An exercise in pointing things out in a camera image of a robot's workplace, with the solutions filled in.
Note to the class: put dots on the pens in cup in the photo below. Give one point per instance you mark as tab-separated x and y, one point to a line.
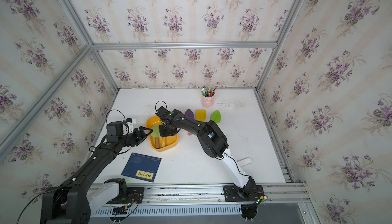
208	92

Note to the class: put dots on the light green wooden-handled trowel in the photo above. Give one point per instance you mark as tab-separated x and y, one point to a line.
155	136

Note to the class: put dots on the white slotted cable duct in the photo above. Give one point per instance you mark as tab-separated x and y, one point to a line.
174	210

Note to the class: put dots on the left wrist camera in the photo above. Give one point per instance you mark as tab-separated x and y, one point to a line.
118	129

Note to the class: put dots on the yellow plastic storage box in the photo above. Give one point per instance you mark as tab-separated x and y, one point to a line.
166	143

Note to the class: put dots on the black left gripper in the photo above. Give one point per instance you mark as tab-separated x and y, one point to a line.
140	137

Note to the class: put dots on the purple shovel pink handle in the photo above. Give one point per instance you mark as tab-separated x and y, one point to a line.
189	113

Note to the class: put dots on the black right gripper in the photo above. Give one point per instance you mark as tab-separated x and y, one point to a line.
163	134

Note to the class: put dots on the pink pen cup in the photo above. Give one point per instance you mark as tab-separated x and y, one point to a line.
207	102

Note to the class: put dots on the white flat paddle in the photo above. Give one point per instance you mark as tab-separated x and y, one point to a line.
244	162

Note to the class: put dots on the green shovel yellow handle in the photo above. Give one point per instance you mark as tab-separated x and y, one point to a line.
216	116

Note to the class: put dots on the blue notebook yellow label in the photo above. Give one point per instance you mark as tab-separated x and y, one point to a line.
142	167

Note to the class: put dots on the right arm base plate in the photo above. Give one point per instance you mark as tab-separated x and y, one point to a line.
250	193

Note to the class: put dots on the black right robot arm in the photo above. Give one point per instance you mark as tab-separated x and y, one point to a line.
215	144

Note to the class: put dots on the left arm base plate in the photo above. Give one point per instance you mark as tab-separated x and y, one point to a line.
133	195

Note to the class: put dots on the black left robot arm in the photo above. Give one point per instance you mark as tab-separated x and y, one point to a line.
68	203

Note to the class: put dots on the yellow square shovel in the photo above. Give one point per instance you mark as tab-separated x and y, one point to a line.
201	115

